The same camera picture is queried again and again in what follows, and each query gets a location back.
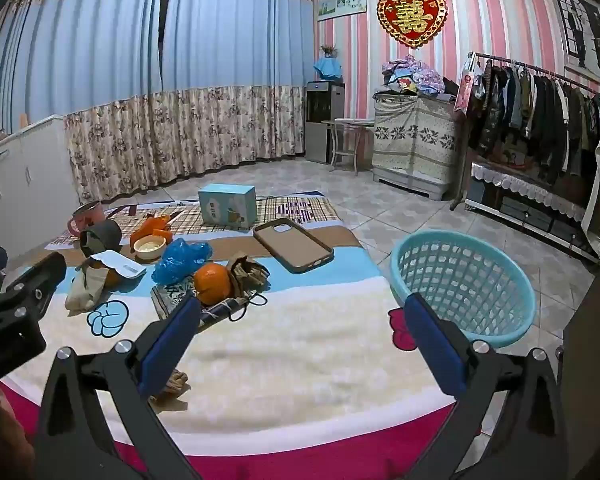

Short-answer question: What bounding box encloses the red heart wall decoration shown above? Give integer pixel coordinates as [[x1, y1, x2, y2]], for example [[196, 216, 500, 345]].
[[376, 0, 449, 50]]

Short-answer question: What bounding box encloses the light blue cardboard box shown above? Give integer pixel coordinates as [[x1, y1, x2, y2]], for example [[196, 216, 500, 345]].
[[198, 183, 257, 231]]

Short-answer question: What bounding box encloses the wall picture with clock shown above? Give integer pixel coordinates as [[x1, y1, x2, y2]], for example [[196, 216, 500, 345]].
[[316, 0, 368, 22]]

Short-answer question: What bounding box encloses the pile of folded clothes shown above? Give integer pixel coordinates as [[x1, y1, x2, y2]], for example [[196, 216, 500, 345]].
[[381, 55, 458, 101]]

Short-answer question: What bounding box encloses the brown phone case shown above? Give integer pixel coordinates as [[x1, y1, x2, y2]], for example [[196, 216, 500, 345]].
[[252, 217, 335, 275]]

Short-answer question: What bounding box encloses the grey water dispenser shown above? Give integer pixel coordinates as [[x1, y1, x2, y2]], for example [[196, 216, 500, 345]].
[[305, 80, 346, 164]]

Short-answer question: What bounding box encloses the row of hanging clothes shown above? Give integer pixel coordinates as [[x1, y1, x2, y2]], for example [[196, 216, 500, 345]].
[[467, 57, 600, 176]]

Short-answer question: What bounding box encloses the blue floral curtain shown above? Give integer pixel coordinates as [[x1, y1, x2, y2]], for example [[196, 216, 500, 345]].
[[157, 0, 316, 173], [0, 0, 167, 206]]

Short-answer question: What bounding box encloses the white flat packet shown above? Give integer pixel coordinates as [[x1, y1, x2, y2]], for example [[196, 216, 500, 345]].
[[88, 251, 147, 280]]

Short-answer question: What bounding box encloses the grey printed packet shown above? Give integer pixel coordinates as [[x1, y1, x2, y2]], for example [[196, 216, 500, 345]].
[[151, 280, 251, 331]]

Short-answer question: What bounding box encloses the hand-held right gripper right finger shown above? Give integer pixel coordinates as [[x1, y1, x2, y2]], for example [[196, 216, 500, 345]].
[[402, 292, 568, 480]]

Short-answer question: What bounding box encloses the metal clothes rack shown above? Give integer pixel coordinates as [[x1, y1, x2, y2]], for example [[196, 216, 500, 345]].
[[449, 51, 600, 211]]

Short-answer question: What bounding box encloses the brown paper scrap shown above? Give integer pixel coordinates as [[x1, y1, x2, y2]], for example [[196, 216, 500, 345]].
[[147, 370, 191, 413]]

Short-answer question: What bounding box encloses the pink hanging packet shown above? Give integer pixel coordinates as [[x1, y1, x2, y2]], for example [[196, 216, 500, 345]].
[[454, 60, 482, 113]]

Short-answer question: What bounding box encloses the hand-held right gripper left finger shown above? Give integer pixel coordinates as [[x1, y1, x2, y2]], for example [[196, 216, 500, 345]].
[[32, 296, 203, 480]]

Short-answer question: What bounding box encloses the black and white wall poster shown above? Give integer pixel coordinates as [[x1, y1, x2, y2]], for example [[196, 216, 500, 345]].
[[550, 0, 600, 81]]

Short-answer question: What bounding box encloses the low shelf with lace cloth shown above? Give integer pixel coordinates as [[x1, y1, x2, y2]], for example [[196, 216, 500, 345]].
[[464, 160, 600, 263]]

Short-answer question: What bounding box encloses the blue plastic bag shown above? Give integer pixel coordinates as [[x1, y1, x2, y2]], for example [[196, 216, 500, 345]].
[[151, 237, 214, 285]]

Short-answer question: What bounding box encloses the black rolled felt tube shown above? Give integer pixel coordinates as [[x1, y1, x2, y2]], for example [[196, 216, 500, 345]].
[[79, 220, 123, 261]]

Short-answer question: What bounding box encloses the orange plastic wrapper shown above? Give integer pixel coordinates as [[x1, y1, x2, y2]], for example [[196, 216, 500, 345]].
[[130, 214, 173, 246]]

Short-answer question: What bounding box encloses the cream round lid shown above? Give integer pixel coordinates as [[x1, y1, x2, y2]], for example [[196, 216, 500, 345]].
[[132, 236, 167, 261]]

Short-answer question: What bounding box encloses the black cord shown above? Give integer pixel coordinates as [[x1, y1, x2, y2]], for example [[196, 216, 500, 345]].
[[225, 292, 270, 323]]

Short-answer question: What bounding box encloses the cabinet under patterned cloth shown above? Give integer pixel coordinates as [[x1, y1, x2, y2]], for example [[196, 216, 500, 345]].
[[371, 92, 463, 202]]

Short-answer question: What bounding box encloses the dark wooden furniture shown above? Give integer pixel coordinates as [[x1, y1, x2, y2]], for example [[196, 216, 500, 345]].
[[560, 260, 600, 480]]

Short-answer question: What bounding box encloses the blue cloth cover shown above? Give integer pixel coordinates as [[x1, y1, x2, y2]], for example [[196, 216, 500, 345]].
[[313, 57, 345, 82]]

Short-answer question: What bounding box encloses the orange tangerine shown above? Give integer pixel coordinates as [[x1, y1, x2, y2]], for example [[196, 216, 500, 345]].
[[194, 262, 232, 306]]

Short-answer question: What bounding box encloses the light blue plastic basket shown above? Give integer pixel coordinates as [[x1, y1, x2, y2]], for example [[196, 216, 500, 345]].
[[390, 231, 537, 348]]

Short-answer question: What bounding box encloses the person's left forearm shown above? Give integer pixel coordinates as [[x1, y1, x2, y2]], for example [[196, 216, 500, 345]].
[[0, 382, 36, 480]]

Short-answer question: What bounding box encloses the pink cartoon mug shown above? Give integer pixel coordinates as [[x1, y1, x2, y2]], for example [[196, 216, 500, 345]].
[[67, 201, 106, 237]]

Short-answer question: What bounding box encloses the small folding table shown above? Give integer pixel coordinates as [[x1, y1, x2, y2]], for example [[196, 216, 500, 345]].
[[321, 117, 376, 176]]

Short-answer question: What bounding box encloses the white cabinet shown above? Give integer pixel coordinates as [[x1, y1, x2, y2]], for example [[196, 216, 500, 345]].
[[0, 114, 81, 261]]

